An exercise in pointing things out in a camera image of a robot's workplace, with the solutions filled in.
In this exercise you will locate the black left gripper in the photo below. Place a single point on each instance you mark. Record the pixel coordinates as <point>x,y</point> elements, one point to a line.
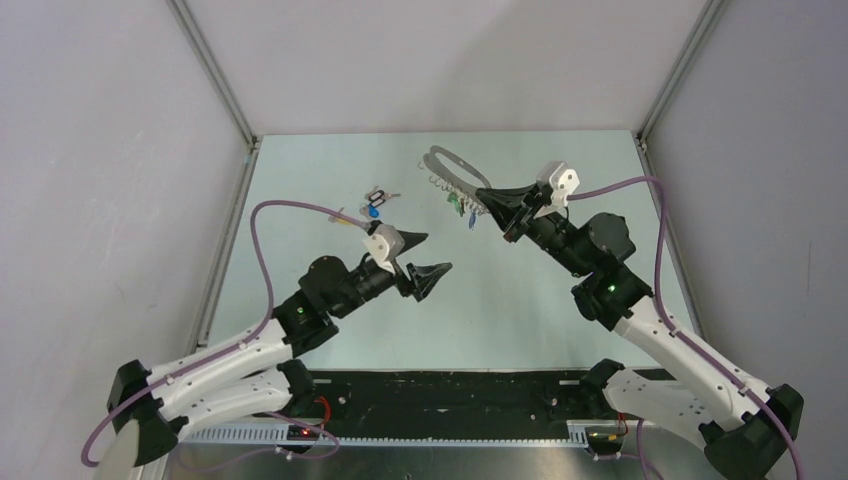
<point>423,279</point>

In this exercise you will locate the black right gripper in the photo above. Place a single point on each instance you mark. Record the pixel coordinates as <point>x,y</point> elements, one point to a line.
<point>504,203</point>

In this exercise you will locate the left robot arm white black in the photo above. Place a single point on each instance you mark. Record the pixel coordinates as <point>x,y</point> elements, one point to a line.
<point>252,344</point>

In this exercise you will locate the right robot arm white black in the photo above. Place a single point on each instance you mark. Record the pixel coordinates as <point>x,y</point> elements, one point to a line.
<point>662,331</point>

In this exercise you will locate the blue tagged key on table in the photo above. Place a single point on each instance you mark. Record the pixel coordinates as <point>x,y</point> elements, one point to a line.
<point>369,212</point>

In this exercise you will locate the black tagged key on table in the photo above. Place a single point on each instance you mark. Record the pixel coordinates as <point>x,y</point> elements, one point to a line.
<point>378,196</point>

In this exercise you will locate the yellow tagged key on table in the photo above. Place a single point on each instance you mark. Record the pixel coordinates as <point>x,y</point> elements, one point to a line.
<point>341,220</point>

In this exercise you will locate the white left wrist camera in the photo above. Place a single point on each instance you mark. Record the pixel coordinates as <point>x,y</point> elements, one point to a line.
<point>384,243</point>

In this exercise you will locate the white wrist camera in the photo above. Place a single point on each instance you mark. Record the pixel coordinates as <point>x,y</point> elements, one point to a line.
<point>384,243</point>
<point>557,181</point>

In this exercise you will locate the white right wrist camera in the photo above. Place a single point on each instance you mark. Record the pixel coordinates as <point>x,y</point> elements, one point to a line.
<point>557,181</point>

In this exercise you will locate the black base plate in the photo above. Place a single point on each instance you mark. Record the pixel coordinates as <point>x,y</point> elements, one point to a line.
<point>450,405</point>

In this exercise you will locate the aluminium frame rail front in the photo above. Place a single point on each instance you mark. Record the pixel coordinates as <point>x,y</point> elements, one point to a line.
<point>445,407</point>

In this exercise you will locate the left aluminium corner post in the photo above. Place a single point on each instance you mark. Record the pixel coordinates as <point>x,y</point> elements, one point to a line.
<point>197,41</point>

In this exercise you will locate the aluminium corner post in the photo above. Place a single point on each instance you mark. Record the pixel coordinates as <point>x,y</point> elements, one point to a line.
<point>694,43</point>
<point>197,41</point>

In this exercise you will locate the right aluminium corner post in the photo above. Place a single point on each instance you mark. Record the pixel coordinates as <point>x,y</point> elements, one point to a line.
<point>694,43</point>

